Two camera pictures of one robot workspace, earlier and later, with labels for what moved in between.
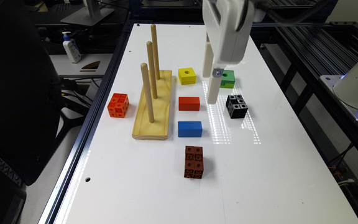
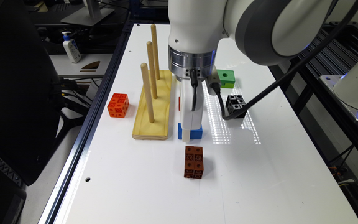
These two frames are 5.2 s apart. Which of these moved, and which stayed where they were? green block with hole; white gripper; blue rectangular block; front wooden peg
Moved: white gripper
Stayed: blue rectangular block; green block with hole; front wooden peg
